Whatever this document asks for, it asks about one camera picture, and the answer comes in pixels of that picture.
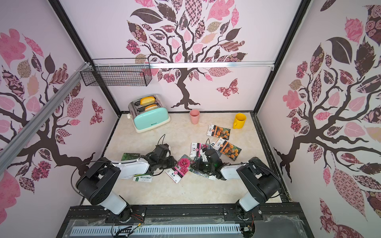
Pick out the yellow mug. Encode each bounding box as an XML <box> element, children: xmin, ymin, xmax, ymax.
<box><xmin>233</xmin><ymin>113</ymin><xmax>247</xmax><ymax>129</ymax></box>

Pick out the toast slice rear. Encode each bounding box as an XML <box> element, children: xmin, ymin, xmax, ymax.
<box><xmin>140</xmin><ymin>96</ymin><xmax>156</xmax><ymax>106</ymax></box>

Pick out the aluminium rail left wall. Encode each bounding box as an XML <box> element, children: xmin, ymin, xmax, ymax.
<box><xmin>1</xmin><ymin>62</ymin><xmax>91</xmax><ymax>173</ymax></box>

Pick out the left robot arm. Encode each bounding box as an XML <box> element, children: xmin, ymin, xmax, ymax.
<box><xmin>73</xmin><ymin>144</ymin><xmax>178</xmax><ymax>223</ymax></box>

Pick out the white slotted cable duct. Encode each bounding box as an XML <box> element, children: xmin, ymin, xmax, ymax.
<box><xmin>69</xmin><ymin>224</ymin><xmax>241</xmax><ymax>238</ymax></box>

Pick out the lavender seed packet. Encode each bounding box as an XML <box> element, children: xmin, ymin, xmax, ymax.
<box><xmin>190</xmin><ymin>168</ymin><xmax>216</xmax><ymax>180</ymax></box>
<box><xmin>208</xmin><ymin>142</ymin><xmax>222</xmax><ymax>157</ymax></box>

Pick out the mint green toaster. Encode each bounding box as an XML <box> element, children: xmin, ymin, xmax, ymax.
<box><xmin>128</xmin><ymin>94</ymin><xmax>171</xmax><ymax>133</ymax></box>

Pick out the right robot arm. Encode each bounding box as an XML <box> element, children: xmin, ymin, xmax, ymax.
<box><xmin>190</xmin><ymin>148</ymin><xmax>282</xmax><ymax>214</ymax></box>

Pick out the black wire basket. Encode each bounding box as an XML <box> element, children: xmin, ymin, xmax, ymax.
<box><xmin>80</xmin><ymin>57</ymin><xmax>153</xmax><ymax>87</ymax></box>

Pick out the toast slice front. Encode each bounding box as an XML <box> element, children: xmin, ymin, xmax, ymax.
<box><xmin>144</xmin><ymin>104</ymin><xmax>160</xmax><ymax>112</ymax></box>

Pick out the pink cup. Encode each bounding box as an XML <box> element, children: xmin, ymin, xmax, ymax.
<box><xmin>190</xmin><ymin>109</ymin><xmax>200</xmax><ymax>125</ymax></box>

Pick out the toast slice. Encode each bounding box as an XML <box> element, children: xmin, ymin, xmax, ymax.
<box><xmin>140</xmin><ymin>96</ymin><xmax>156</xmax><ymax>106</ymax></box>
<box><xmin>144</xmin><ymin>104</ymin><xmax>160</xmax><ymax>112</ymax></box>

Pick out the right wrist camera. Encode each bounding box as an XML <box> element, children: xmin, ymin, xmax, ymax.
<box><xmin>200</xmin><ymin>147</ymin><xmax>210</xmax><ymax>162</ymax></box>

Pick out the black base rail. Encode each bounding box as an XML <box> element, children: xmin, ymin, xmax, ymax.
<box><xmin>57</xmin><ymin>202</ymin><xmax>314</xmax><ymax>238</ymax></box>

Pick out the marigold seed packet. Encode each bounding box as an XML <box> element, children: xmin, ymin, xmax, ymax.
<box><xmin>206</xmin><ymin>125</ymin><xmax>231</xmax><ymax>140</ymax></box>
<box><xmin>216</xmin><ymin>138</ymin><xmax>242</xmax><ymax>161</ymax></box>

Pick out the green gourd seed packet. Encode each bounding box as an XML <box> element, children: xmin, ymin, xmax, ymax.
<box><xmin>121</xmin><ymin>174</ymin><xmax>153</xmax><ymax>183</ymax></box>

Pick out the hollyhock seed packet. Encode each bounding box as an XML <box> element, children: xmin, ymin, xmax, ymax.
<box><xmin>166</xmin><ymin>156</ymin><xmax>191</xmax><ymax>184</ymax></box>
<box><xmin>190</xmin><ymin>143</ymin><xmax>208</xmax><ymax>157</ymax></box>

